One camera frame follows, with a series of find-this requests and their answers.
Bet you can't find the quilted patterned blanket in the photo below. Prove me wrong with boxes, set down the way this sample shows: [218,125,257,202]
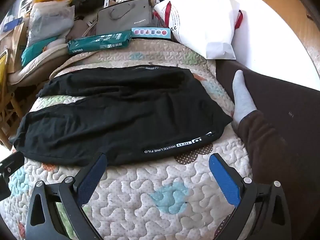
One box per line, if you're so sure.
[0,39,258,240]

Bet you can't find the white paper bag red handles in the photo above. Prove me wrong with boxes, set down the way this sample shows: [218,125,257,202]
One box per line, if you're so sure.
[153,0,244,60]

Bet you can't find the person's leg in brown trousers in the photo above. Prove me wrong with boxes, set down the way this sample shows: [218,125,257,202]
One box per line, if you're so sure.
[236,110,308,240]

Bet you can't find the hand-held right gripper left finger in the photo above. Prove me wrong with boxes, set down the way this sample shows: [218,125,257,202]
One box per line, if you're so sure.
[25,152,108,240]

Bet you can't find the beige cushion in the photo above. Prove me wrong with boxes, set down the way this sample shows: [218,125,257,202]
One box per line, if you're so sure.
[9,42,69,85]

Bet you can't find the black pants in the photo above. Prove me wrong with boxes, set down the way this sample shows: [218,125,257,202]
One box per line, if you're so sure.
[11,65,233,167]

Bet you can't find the grey laptop bag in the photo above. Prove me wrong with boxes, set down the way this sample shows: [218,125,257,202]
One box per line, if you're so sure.
[96,0,157,36]

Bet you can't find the light blue box with shapes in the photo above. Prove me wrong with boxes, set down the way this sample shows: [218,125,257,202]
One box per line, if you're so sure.
[131,27,172,39]

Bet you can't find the person's grey sock foot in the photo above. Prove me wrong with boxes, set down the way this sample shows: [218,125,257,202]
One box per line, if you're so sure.
[231,70,258,123]

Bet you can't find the black plastic bag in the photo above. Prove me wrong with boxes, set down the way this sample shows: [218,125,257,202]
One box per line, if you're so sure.
[72,0,108,14]

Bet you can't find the wooden chair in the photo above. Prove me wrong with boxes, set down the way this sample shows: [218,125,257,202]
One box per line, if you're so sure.
[0,80,28,150]

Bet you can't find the green paper ream pack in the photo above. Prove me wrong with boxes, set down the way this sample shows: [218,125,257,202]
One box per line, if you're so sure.
[67,30,133,55]

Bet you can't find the brown paper bag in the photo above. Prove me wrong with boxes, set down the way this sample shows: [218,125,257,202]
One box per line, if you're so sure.
[0,22,29,73]

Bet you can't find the clear plastic bag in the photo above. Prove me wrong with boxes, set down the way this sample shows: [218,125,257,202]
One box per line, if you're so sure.
[26,2,75,47]

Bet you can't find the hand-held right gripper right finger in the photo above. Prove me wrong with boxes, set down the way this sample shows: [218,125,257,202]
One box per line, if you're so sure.
[209,153,293,240]

